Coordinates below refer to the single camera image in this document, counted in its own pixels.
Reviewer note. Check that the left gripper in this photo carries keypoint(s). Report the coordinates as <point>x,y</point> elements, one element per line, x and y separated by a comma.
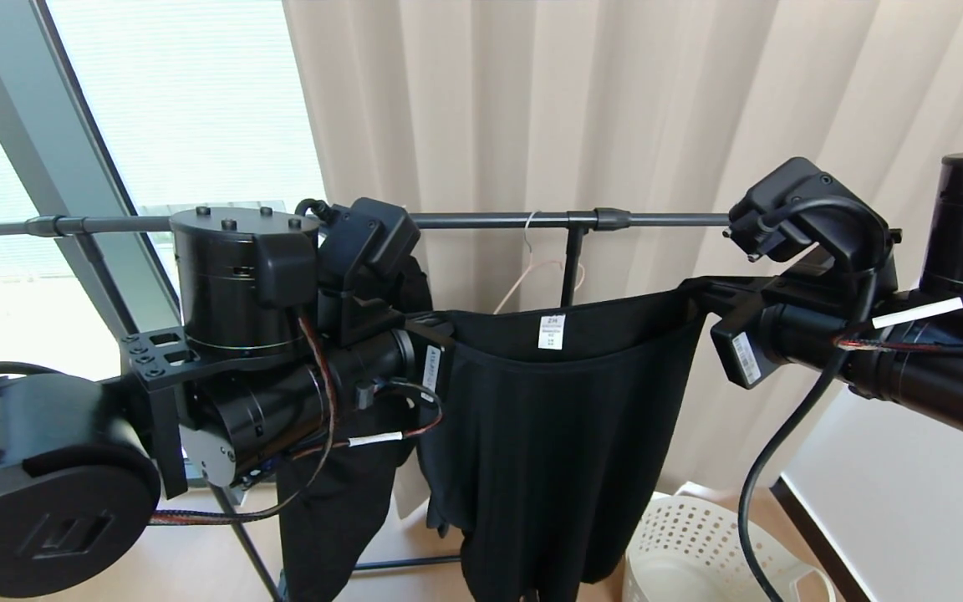
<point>364,376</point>

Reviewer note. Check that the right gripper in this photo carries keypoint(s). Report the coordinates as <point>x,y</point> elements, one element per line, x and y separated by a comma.
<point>807,343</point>

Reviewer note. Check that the black shorts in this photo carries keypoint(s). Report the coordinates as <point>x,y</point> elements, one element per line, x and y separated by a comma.
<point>331,518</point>

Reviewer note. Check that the beige curtain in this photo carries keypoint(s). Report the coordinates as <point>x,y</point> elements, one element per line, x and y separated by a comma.
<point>615,100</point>

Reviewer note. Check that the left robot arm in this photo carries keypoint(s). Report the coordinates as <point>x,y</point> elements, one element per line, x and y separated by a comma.
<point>30,502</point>

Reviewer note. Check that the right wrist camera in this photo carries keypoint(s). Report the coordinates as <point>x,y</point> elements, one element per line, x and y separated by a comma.
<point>782,201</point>

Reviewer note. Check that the black garment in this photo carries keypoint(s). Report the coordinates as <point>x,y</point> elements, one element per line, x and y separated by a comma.
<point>548,460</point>

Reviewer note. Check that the black clothes rack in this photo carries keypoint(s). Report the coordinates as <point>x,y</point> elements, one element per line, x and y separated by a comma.
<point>490,220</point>

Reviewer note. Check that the window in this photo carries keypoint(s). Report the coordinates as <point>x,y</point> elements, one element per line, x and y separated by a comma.
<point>197,100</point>

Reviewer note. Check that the pink clothes hanger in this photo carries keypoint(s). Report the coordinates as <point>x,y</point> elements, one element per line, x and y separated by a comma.
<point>508,297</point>

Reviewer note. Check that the white laundry basket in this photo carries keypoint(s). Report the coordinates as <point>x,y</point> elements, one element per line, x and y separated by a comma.
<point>682,535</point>

